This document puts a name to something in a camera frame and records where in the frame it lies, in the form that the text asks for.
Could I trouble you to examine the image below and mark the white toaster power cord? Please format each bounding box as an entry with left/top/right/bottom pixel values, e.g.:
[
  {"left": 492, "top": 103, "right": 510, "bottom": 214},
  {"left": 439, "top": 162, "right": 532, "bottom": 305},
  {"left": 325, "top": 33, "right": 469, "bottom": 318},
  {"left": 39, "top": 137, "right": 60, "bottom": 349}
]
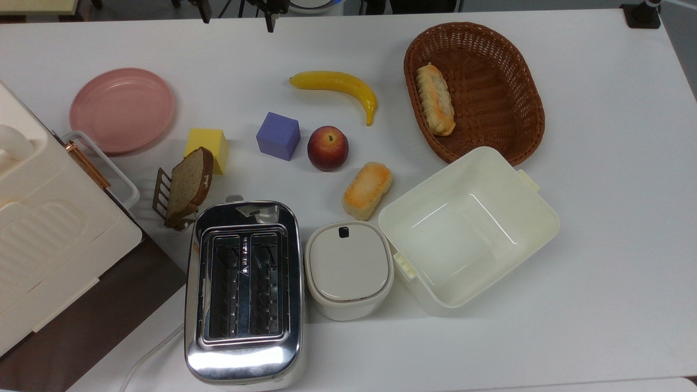
[{"left": 117, "top": 324, "right": 186, "bottom": 392}]

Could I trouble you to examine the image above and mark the white wire handle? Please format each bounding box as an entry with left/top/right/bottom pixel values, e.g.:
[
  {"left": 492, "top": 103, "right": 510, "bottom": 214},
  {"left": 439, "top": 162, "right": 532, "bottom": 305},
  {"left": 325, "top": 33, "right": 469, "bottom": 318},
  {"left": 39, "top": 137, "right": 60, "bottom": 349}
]
[{"left": 63, "top": 131, "right": 140, "bottom": 210}]

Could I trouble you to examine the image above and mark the red apple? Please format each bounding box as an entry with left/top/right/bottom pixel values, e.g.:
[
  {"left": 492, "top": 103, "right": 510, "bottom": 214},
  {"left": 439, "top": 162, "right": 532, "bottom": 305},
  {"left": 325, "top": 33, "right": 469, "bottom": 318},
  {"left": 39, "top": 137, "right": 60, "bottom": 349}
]
[{"left": 307, "top": 126, "right": 350, "bottom": 172}]

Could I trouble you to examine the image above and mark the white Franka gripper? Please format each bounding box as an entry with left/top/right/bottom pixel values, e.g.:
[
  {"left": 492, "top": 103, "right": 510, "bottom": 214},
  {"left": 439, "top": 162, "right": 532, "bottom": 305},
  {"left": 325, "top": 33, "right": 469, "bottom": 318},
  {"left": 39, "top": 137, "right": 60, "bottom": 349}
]
[{"left": 254, "top": 0, "right": 289, "bottom": 33}]

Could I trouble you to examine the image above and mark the small golden bread loaf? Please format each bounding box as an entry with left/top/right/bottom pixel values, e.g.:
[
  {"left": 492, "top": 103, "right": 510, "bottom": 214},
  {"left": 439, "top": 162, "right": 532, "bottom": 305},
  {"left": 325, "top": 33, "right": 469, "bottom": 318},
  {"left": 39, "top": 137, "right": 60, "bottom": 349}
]
[{"left": 342, "top": 161, "right": 393, "bottom": 221}]

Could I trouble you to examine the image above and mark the pink plate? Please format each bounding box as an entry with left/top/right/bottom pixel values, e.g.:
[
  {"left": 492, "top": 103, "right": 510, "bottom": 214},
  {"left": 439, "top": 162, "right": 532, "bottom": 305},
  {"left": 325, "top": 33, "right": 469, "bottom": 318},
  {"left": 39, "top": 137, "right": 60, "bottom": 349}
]
[{"left": 69, "top": 68, "right": 176, "bottom": 156}]

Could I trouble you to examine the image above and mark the purple foam cube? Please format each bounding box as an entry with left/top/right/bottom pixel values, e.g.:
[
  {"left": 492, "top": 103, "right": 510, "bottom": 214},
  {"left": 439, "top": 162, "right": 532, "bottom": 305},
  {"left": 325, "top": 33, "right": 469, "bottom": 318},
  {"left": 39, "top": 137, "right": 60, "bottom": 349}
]
[{"left": 256, "top": 112, "right": 301, "bottom": 162}]

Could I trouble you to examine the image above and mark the white oven appliance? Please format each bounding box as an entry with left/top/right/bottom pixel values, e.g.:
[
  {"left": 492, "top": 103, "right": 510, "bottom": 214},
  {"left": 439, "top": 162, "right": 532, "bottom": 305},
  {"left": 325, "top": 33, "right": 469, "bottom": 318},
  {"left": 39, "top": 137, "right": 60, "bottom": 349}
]
[{"left": 0, "top": 82, "right": 143, "bottom": 357}]

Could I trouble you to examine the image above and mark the brown bread slice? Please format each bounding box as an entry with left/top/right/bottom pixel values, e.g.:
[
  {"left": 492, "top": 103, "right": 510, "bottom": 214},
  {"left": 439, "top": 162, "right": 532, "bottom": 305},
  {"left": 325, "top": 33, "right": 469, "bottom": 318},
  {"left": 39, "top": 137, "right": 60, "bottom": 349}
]
[{"left": 164, "top": 146, "right": 214, "bottom": 229}]

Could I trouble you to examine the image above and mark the large white open container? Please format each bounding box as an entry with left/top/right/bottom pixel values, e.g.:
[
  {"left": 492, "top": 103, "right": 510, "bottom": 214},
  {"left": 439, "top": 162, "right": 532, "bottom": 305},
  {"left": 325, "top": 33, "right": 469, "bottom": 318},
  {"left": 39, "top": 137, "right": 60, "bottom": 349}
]
[{"left": 378, "top": 146, "right": 561, "bottom": 317}]

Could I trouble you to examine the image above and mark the long baguette bread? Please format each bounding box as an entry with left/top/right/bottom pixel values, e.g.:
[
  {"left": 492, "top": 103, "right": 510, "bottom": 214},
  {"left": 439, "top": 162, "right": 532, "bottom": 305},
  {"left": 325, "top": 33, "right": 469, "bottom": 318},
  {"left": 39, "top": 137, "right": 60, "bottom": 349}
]
[{"left": 415, "top": 63, "right": 456, "bottom": 137}]

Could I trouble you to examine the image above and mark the dark brown base board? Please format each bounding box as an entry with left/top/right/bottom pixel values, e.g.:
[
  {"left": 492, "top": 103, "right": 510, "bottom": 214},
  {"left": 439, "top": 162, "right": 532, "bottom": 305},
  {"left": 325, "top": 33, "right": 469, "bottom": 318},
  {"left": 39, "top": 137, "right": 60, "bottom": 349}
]
[{"left": 0, "top": 229, "right": 188, "bottom": 392}]

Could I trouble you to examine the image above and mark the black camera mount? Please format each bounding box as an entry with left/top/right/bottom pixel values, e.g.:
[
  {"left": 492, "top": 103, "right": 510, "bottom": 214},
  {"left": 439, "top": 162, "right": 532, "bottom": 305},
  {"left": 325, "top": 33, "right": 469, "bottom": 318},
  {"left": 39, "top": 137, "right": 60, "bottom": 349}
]
[{"left": 621, "top": 0, "right": 662, "bottom": 29}]

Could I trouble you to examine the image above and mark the yellow foam cube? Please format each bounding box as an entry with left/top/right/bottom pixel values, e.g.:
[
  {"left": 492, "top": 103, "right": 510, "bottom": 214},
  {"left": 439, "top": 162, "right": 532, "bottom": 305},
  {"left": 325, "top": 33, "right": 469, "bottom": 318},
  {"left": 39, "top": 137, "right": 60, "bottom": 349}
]
[{"left": 184, "top": 128, "right": 229, "bottom": 175}]

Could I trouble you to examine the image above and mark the brown wicker basket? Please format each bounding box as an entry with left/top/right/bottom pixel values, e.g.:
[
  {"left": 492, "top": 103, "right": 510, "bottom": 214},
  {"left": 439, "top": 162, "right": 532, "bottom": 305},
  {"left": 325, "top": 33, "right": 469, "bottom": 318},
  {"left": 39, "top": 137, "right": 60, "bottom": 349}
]
[{"left": 403, "top": 22, "right": 546, "bottom": 167}]

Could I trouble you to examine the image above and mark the yellow banana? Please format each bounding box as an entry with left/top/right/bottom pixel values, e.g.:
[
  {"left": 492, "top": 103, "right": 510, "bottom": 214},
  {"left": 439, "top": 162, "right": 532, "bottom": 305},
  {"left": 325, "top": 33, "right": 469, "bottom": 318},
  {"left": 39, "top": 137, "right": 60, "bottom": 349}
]
[{"left": 289, "top": 71, "right": 378, "bottom": 127}]

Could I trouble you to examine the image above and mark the chrome two-slot toaster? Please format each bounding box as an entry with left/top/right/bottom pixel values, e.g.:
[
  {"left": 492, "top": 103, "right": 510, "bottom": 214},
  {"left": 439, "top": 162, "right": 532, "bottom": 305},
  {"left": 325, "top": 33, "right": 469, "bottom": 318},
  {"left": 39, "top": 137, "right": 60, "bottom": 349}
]
[{"left": 184, "top": 195, "right": 305, "bottom": 390}]

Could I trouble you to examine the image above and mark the pale yellow side table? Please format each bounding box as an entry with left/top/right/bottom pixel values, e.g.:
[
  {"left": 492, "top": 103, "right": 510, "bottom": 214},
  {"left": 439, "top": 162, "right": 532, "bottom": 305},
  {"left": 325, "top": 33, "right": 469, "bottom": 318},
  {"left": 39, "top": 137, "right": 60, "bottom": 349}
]
[{"left": 0, "top": 0, "right": 80, "bottom": 16}]

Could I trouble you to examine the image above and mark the small white lidded container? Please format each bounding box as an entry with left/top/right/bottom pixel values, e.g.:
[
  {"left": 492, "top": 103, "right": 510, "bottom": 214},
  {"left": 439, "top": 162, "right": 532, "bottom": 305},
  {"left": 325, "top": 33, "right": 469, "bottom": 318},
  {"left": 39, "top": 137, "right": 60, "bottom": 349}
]
[{"left": 304, "top": 220, "right": 395, "bottom": 322}]

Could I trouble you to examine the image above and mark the copper latch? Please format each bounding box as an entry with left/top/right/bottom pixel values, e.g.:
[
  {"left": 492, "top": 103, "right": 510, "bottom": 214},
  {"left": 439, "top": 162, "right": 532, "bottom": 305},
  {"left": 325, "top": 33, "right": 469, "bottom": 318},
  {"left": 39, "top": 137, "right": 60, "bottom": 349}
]
[{"left": 65, "top": 140, "right": 111, "bottom": 189}]

